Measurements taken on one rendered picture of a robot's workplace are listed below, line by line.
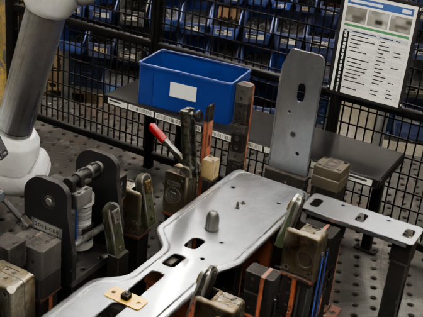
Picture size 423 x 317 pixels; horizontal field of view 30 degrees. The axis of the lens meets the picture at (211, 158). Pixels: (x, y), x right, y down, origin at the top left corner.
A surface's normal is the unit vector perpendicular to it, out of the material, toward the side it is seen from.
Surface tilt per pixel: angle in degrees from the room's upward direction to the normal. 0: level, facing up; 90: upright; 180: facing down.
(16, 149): 67
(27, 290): 90
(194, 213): 0
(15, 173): 97
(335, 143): 0
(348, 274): 0
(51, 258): 90
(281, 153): 90
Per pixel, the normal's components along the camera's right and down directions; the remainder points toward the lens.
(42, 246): 0.09, -0.90
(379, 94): -0.50, 0.33
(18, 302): 0.87, 0.29
